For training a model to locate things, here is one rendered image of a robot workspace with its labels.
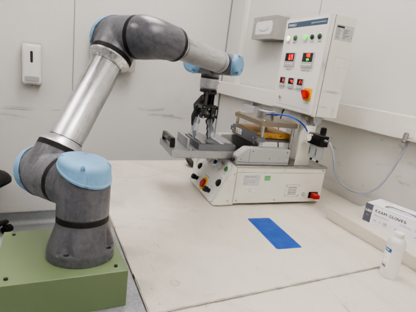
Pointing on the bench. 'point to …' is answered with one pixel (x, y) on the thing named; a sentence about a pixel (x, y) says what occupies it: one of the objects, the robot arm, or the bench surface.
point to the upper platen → (273, 135)
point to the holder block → (210, 145)
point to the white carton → (391, 217)
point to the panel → (211, 176)
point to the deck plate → (285, 165)
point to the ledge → (369, 231)
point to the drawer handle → (169, 138)
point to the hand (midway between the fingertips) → (200, 135)
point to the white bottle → (393, 255)
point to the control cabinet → (312, 73)
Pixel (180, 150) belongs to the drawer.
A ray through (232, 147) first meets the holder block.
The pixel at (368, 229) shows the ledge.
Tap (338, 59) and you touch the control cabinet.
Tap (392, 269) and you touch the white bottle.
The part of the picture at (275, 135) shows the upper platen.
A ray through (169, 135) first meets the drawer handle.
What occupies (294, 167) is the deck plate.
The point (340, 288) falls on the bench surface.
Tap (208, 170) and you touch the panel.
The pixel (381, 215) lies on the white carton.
